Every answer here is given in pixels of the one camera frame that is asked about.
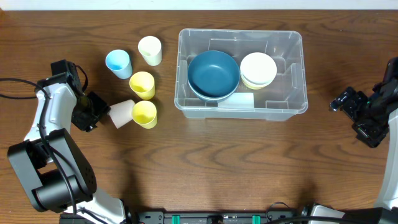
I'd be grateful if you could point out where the pink paper cup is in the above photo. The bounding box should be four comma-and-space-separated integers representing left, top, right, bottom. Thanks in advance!
108, 100, 135, 129

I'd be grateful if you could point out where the clear plastic storage bin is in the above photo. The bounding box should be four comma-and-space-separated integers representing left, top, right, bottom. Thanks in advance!
174, 29, 308, 121

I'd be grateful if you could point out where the light blue paper cup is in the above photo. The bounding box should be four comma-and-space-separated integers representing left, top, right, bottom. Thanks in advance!
105, 49, 132, 79

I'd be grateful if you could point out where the white small bowl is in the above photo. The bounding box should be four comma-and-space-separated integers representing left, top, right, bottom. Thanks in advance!
240, 52, 277, 85

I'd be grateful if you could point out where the yellow cup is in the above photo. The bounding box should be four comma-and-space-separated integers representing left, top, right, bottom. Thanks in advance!
132, 101, 157, 129
129, 72, 155, 100

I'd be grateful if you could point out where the large cream bowl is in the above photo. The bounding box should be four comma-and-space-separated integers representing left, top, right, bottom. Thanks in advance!
189, 83, 238, 102

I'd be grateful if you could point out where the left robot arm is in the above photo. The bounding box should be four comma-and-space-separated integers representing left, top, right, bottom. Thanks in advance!
7, 60, 132, 223

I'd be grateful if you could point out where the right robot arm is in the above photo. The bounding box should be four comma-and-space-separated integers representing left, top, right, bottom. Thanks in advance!
301, 57, 397, 223

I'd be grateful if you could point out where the cream paper cup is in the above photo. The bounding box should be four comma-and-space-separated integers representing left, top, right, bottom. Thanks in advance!
137, 36, 162, 66

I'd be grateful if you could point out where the yellow small bowl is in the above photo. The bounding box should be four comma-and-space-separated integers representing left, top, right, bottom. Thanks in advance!
241, 77, 272, 90

